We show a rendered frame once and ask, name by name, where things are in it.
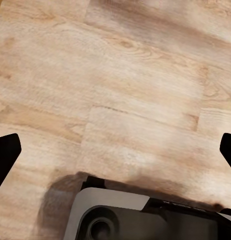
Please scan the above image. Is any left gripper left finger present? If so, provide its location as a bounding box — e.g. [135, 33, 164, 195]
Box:
[0, 133, 22, 186]

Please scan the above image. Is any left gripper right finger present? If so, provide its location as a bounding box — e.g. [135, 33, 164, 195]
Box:
[219, 133, 231, 167]

